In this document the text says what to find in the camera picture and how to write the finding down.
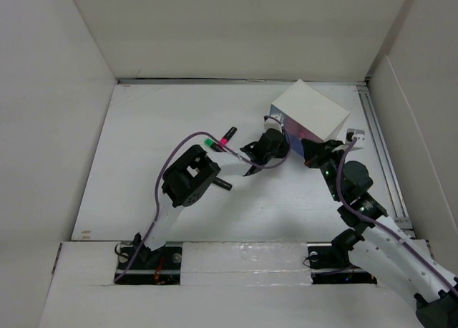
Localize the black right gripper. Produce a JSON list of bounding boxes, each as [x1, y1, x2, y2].
[[301, 137, 348, 201]]

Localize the dark blue drawer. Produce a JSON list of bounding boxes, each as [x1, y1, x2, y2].
[[287, 132, 304, 158]]

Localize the light blue drawer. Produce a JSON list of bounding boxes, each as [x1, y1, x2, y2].
[[269, 105, 286, 124]]

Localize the small black object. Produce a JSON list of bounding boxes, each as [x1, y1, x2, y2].
[[213, 178, 233, 190]]

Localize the pink drawer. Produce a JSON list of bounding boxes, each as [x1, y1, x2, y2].
[[284, 118, 323, 143]]

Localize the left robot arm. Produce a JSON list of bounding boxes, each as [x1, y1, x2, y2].
[[135, 128, 290, 269]]

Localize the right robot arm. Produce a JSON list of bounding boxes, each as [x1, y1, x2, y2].
[[301, 139, 457, 327]]

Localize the white drawer cabinet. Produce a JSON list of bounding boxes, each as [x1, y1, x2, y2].
[[272, 80, 350, 142]]

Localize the black pink highlighter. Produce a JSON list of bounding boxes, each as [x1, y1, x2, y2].
[[220, 127, 238, 145]]

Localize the green cap marker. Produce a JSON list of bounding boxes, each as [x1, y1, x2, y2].
[[204, 138, 224, 153]]

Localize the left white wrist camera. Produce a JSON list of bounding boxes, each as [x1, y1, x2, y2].
[[264, 114, 283, 132]]

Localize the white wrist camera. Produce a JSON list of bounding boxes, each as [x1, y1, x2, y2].
[[346, 128, 366, 150], [264, 114, 283, 132]]

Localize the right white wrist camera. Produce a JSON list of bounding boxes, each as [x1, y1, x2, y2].
[[346, 128, 366, 150]]

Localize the aluminium rail right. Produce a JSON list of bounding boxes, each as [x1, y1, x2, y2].
[[356, 83, 410, 221]]

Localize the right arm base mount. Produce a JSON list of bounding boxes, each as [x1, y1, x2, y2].
[[303, 229, 378, 285]]

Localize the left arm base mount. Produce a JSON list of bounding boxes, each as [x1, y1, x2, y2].
[[114, 233, 182, 286]]

